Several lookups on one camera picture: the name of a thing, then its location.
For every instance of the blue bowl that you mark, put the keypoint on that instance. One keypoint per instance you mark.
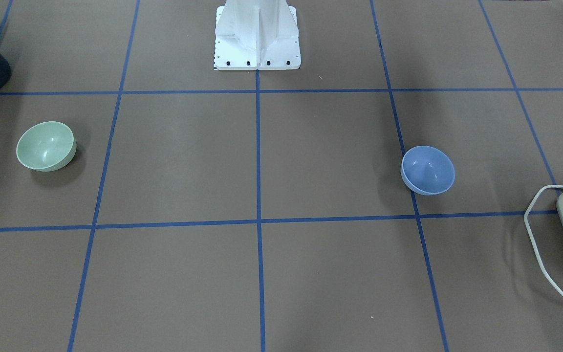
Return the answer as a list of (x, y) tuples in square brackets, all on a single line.
[(427, 171)]

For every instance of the green bowl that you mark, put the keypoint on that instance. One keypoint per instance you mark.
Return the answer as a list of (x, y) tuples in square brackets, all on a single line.
[(46, 147)]

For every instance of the white camera stand base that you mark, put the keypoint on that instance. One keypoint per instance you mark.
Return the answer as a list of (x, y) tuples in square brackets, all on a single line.
[(256, 35)]

